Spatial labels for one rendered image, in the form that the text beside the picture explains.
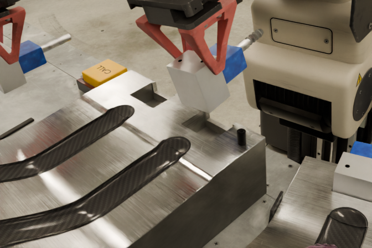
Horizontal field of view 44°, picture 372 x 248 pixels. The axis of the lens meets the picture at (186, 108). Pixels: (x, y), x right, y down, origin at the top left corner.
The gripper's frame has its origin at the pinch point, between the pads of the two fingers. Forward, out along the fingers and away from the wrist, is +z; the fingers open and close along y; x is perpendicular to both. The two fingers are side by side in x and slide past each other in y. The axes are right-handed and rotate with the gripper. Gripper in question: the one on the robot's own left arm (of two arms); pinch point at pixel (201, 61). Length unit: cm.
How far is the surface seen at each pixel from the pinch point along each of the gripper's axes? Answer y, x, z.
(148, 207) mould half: 3.9, -14.8, 7.5
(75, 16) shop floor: -269, 99, 75
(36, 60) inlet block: -26.7, -8.8, -0.6
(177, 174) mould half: 2.9, -9.8, 7.7
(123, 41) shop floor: -205, 94, 84
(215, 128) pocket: -1.6, -0.1, 10.3
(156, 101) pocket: -13.5, -0.2, 9.2
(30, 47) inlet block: -27.7, -8.4, -2.3
